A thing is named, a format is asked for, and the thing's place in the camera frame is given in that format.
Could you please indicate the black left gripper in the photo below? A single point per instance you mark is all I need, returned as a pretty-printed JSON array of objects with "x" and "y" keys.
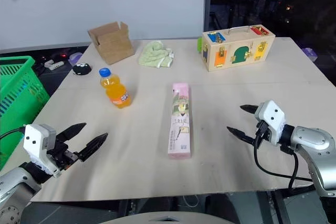
[{"x": 61, "y": 154}]

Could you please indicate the open brown cardboard box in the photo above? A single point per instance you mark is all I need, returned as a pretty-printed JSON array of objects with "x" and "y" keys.
[{"x": 115, "y": 48}]

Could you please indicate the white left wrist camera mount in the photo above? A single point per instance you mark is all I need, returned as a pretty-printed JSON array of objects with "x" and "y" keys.
[{"x": 34, "y": 137}]

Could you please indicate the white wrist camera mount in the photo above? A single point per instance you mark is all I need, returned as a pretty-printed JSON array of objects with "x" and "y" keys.
[
  {"x": 34, "y": 137},
  {"x": 271, "y": 113}
]

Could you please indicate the white power strip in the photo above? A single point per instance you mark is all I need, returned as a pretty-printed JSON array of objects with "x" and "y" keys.
[{"x": 55, "y": 65}]

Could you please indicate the light green towel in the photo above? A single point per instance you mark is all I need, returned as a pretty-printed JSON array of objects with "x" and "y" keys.
[{"x": 153, "y": 54}]

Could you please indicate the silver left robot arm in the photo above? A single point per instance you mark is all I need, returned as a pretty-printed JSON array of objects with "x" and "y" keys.
[{"x": 13, "y": 184}]

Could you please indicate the black round paw toy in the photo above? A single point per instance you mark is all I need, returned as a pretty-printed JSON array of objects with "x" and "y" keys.
[{"x": 81, "y": 70}]

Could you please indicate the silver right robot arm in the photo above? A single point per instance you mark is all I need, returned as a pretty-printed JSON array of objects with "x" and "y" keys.
[{"x": 315, "y": 140}]

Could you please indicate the green plastic basket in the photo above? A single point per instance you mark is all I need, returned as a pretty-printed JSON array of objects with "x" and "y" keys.
[{"x": 15, "y": 61}]

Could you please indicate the purple tissue box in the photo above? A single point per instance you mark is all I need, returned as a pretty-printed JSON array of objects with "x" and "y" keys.
[
  {"x": 74, "y": 58},
  {"x": 309, "y": 54}
]

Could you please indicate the long pink carton box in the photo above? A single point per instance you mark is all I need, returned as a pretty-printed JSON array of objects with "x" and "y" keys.
[{"x": 179, "y": 129}]

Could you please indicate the orange soda bottle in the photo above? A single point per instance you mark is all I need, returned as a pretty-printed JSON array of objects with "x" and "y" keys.
[{"x": 118, "y": 95}]

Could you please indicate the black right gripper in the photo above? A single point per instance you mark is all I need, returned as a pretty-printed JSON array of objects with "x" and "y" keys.
[{"x": 263, "y": 133}]

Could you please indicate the wooden lock latch box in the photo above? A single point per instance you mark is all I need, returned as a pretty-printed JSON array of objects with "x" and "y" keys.
[{"x": 236, "y": 37}]

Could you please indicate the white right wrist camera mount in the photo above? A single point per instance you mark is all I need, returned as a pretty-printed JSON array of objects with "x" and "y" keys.
[{"x": 271, "y": 113}]

